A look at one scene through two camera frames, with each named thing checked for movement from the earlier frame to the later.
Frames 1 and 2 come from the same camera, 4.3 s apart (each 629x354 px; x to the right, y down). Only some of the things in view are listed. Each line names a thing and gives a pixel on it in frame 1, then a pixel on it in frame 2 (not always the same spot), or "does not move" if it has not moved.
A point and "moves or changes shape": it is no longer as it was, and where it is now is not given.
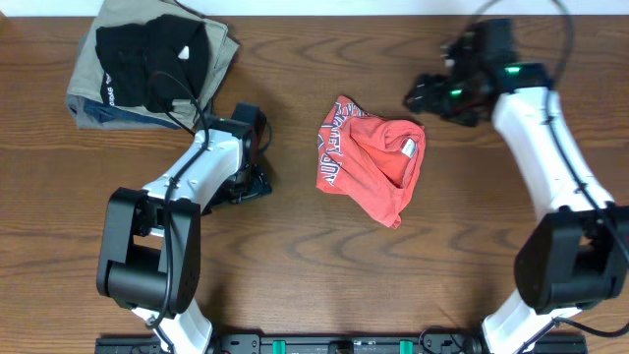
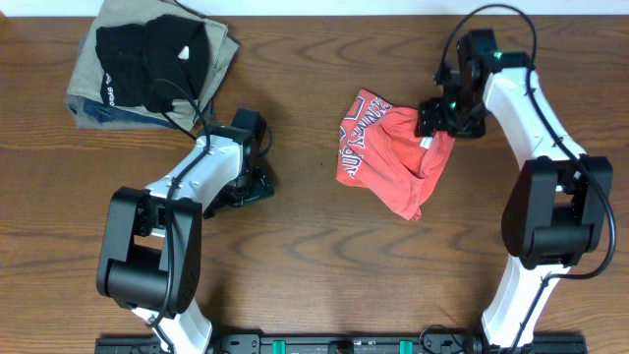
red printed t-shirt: (374, 160) moves or changes shape
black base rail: (374, 342) does not move
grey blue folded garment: (92, 114) does not move
